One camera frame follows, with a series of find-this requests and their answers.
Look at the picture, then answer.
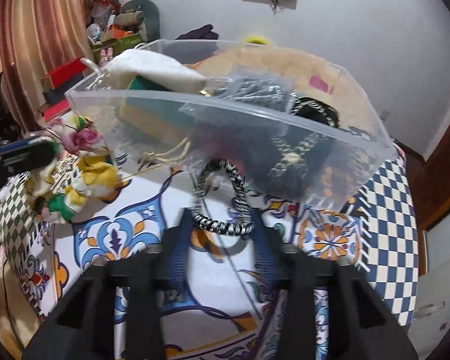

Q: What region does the floral fabric scrunchie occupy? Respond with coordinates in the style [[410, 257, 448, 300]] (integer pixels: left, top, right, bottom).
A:
[[24, 114, 121, 224]]

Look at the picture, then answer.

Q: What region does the white drawstring pouch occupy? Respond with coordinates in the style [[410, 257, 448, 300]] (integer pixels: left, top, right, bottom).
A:
[[80, 49, 207, 94]]

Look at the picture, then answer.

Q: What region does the green knitted cloth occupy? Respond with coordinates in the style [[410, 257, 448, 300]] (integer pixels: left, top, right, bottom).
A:
[[115, 96, 193, 147]]

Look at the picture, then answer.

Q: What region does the clear plastic storage box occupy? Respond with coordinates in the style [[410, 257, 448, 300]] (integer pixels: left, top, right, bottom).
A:
[[66, 40, 398, 210]]

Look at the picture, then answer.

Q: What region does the red gift box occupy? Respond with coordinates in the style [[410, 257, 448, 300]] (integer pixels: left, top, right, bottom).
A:
[[41, 58, 86, 90]]

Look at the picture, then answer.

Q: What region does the patterned patchwork tablecloth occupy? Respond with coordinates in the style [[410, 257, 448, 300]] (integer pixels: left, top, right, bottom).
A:
[[0, 153, 418, 359]]

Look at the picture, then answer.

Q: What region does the striped brown curtain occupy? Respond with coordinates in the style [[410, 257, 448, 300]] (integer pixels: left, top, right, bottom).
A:
[[0, 0, 94, 131]]

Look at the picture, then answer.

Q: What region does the green cardboard box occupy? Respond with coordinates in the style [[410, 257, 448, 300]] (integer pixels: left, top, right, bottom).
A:
[[91, 33, 142, 64]]

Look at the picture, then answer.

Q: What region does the grey green plush toy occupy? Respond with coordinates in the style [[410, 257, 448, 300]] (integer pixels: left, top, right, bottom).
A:
[[114, 0, 161, 43]]

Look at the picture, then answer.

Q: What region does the dark purple garment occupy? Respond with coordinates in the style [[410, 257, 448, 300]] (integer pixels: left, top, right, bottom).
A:
[[177, 24, 219, 40]]

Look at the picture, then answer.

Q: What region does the peach fleece blanket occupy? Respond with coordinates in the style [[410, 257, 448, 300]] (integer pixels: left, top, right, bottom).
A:
[[190, 45, 370, 128]]

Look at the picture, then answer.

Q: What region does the clear plastic bag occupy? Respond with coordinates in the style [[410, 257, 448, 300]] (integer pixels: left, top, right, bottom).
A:
[[179, 65, 298, 116]]

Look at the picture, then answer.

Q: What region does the yellow fuzzy hoop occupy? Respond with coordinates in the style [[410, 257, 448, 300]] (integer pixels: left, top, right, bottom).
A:
[[243, 35, 272, 46]]

